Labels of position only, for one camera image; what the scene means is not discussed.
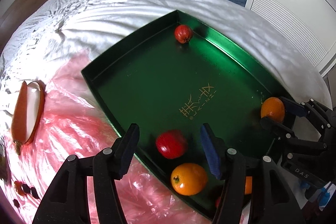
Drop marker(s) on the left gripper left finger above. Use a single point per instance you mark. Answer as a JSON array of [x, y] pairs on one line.
[[123, 151]]

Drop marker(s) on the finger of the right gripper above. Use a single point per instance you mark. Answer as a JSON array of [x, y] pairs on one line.
[[282, 133], [298, 109]]

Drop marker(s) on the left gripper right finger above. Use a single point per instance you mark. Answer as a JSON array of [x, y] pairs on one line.
[[214, 149]]

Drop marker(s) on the orange mandarin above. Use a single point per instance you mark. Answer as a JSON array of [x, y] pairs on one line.
[[189, 179], [274, 109], [18, 188], [248, 185]]

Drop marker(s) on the dark plum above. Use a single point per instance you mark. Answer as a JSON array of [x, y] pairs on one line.
[[26, 189], [34, 193]]

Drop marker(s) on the small red apple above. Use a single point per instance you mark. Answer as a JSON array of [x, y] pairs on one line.
[[183, 33], [218, 202]]

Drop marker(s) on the dark red wrinkled fruit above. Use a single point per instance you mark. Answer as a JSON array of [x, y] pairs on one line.
[[16, 203]]

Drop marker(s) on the blue gloved right hand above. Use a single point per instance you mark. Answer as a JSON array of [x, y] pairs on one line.
[[316, 199]]

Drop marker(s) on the pink plastic sheet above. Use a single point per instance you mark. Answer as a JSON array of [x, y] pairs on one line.
[[72, 124]]

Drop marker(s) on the green metal tray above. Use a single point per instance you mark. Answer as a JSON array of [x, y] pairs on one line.
[[151, 79]]

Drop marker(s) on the orange rimmed white plate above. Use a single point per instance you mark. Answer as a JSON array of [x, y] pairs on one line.
[[35, 107]]

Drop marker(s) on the carrot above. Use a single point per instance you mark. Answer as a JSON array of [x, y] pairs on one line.
[[19, 124]]

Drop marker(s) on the white bed sheet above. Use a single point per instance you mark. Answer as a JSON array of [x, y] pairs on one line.
[[59, 29]]

